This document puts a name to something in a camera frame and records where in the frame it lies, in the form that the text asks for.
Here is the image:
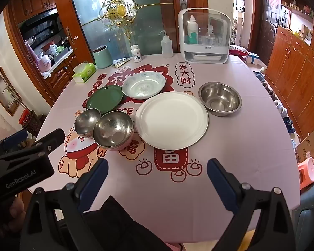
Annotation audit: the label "blister pack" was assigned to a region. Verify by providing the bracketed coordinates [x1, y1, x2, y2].
[112, 58, 131, 68]

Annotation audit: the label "steel bowl with pink outside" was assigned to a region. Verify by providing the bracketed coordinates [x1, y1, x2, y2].
[93, 110, 135, 151]

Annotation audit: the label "white sterilizer cabinet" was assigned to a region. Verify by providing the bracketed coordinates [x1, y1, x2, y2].
[178, 8, 231, 64]

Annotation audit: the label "large steel bowl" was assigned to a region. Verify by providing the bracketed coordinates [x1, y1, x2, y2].
[198, 82, 242, 117]

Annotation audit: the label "person's left hand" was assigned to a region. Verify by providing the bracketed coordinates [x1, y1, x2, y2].
[5, 197, 25, 221]

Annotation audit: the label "row of shoes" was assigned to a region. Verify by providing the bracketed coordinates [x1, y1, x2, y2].
[254, 69, 296, 136]

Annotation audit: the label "pink plastic stool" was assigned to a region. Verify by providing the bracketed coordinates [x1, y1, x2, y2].
[298, 158, 314, 190]

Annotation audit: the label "dark entrance door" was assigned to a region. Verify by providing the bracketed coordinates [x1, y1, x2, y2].
[258, 0, 280, 51]

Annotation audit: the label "wooden kitchen cabinet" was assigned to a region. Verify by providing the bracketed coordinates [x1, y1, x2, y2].
[46, 55, 79, 95]

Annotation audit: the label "dark cloth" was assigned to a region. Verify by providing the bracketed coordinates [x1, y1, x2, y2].
[81, 196, 241, 251]

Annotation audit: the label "cardboard box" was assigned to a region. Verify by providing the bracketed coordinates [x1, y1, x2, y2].
[296, 128, 314, 163]

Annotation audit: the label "blue chair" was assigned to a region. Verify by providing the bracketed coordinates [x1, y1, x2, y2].
[294, 178, 314, 251]

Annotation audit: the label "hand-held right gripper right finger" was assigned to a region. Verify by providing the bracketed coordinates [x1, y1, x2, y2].
[207, 158, 296, 251]

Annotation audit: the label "pale green canister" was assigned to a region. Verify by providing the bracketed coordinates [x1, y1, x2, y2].
[92, 45, 113, 69]

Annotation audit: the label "pink white rice cooker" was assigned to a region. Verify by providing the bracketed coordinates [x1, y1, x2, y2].
[36, 55, 53, 74]

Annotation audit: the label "clear squeeze bottle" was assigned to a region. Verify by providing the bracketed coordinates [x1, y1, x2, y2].
[158, 30, 174, 58]

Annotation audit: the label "red basket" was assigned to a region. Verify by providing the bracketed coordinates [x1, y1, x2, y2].
[19, 110, 34, 125]

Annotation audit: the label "green plate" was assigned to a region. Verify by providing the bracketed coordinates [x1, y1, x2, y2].
[86, 85, 125, 109]

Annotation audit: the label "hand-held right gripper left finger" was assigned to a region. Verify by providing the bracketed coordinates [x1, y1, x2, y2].
[20, 158, 109, 251]

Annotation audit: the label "pink printed tablecloth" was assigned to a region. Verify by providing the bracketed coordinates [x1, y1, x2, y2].
[35, 54, 301, 245]

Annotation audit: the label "white pill bottle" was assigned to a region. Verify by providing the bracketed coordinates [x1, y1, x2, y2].
[131, 45, 142, 63]

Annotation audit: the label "wooden wall cabinets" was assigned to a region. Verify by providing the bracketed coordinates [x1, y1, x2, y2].
[266, 26, 314, 136]

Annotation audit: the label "glass door with gold ornament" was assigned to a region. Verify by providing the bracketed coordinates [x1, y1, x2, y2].
[68, 0, 178, 60]

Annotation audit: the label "white bottle with teal label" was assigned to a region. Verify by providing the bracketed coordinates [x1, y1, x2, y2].
[187, 16, 199, 45]

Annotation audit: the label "clear glass bottle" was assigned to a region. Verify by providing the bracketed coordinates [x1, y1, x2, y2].
[205, 25, 217, 46]

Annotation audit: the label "green tissue box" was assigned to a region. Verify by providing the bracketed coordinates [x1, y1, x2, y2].
[72, 62, 97, 83]

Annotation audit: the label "large white plate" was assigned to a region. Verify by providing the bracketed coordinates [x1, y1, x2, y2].
[135, 91, 209, 150]

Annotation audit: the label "small steel bowl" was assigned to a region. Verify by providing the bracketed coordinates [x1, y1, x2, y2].
[73, 108, 102, 138]

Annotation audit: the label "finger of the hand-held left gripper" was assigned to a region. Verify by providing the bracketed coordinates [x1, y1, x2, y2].
[3, 129, 28, 149]
[35, 129, 66, 153]

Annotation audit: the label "white blue patterned plate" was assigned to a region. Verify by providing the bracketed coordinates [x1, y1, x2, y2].
[122, 71, 166, 100]

